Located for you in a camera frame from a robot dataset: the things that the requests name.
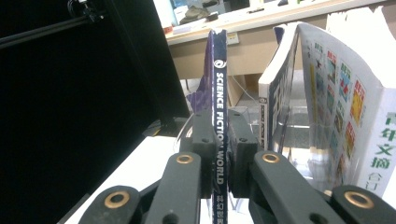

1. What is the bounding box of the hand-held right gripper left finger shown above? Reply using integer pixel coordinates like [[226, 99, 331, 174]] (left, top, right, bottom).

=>
[[180, 109, 217, 200]]

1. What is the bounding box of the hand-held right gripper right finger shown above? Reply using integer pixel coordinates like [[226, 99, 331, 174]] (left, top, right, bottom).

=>
[[227, 108, 262, 199]]

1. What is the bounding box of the clear acrylic book rack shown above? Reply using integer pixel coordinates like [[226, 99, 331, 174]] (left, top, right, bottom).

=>
[[176, 105, 347, 216]]

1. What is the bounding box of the thick white book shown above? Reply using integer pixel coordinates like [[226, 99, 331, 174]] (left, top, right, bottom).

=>
[[294, 5, 396, 199]]

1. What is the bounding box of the beige wooden desk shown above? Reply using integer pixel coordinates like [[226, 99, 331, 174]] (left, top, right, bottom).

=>
[[164, 0, 396, 108]]

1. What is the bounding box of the white paper stack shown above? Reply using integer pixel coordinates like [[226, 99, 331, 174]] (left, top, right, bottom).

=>
[[172, 24, 200, 35]]

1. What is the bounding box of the black monitor panel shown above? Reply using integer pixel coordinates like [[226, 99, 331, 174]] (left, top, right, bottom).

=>
[[0, 0, 191, 224]]

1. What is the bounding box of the black metal stand pole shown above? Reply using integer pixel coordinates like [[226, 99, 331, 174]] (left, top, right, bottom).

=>
[[0, 0, 106, 50]]

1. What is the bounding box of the white wall socket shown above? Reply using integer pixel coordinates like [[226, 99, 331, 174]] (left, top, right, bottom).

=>
[[226, 31, 240, 46]]

